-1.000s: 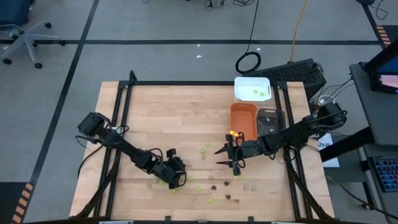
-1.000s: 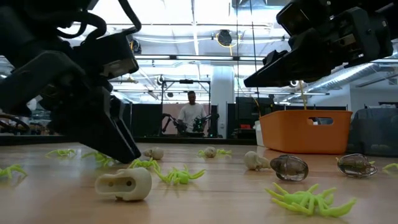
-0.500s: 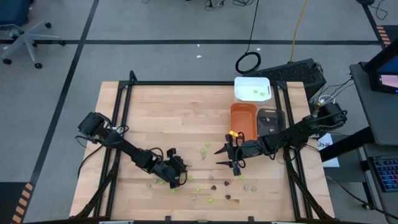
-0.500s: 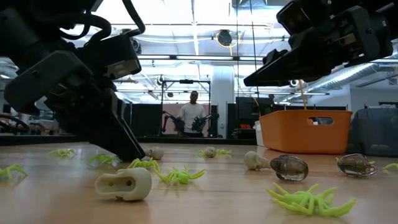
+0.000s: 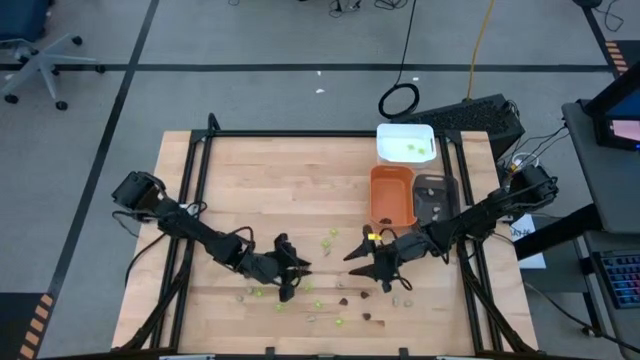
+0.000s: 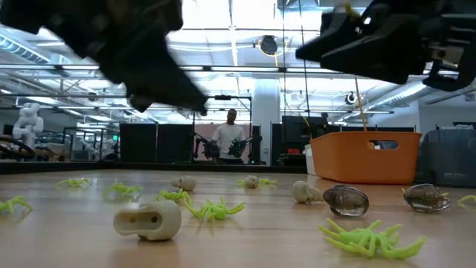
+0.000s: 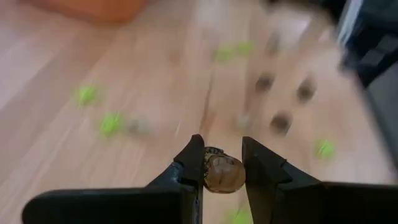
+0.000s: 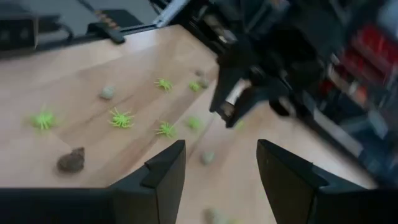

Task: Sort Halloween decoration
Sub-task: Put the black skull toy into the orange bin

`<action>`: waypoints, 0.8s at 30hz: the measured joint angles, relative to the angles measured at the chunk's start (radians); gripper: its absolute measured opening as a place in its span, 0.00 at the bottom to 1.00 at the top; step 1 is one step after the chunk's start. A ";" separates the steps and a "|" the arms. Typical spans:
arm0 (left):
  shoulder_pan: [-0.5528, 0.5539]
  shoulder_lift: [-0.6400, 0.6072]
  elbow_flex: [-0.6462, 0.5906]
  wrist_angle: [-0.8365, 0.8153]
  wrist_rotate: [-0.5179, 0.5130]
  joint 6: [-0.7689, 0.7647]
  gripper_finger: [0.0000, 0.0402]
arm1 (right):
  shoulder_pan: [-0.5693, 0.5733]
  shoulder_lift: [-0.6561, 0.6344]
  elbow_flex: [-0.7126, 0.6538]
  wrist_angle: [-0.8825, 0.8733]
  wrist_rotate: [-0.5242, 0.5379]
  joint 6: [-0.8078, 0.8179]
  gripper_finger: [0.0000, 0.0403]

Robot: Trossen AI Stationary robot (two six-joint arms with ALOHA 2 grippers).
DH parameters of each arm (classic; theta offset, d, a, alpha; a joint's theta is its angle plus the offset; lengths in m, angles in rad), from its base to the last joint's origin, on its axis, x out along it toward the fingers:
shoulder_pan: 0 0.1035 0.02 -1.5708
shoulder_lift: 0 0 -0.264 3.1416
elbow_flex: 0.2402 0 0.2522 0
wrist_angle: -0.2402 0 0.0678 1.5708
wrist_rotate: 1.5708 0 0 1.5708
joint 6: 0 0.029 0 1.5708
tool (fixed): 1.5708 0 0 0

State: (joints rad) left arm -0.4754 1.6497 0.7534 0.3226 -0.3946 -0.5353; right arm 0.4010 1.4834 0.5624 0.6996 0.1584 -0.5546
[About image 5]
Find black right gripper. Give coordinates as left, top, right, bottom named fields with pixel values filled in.
left=343, top=224, right=426, bottom=294

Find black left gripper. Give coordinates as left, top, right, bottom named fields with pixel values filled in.
left=244, top=232, right=312, bottom=303

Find orange plastic bin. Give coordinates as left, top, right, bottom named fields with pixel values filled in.
left=369, top=164, right=418, bottom=229

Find dark grey plastic bin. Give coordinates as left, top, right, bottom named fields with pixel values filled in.
left=412, top=173, right=461, bottom=229

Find white plastic bin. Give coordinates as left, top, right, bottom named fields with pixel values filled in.
left=375, top=123, right=438, bottom=169

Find white paper sheet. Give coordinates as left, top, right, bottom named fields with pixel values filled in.
left=509, top=213, right=547, bottom=270

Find black computer tower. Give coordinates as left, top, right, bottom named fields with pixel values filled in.
left=391, top=93, right=526, bottom=161

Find black desk leg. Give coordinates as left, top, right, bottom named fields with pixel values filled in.
left=513, top=203, right=604, bottom=261

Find grey keyboard shelf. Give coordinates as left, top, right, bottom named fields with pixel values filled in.
left=574, top=230, right=640, bottom=360

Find grey desk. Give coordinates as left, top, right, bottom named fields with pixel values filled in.
left=560, top=98, right=640, bottom=235

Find backlit keyboard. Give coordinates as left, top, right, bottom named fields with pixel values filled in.
left=592, top=248, right=640, bottom=310

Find black monitor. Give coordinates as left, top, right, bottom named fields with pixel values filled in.
left=582, top=62, right=640, bottom=152

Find grey office chair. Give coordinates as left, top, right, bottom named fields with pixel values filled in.
left=0, top=33, right=107, bottom=112

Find blue upholstered seat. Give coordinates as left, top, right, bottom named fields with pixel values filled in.
left=0, top=0, right=55, bottom=44

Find black coiled floor cable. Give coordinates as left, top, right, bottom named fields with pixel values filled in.
left=377, top=0, right=421, bottom=120

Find white coiled cable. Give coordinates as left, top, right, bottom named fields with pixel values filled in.
left=507, top=151, right=539, bottom=171

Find yellow cable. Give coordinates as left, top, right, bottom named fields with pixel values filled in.
left=465, top=0, right=497, bottom=101

